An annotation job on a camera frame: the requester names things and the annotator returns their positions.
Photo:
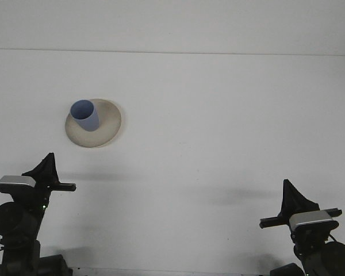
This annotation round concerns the pale blue cup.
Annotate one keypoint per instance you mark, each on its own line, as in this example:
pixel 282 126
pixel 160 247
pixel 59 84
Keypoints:
pixel 87 120

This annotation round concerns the pale round plate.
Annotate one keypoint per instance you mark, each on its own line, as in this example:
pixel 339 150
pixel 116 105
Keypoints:
pixel 106 129

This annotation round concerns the gripper grey camera box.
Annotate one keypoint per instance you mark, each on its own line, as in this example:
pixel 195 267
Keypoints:
pixel 313 220
pixel 15 181

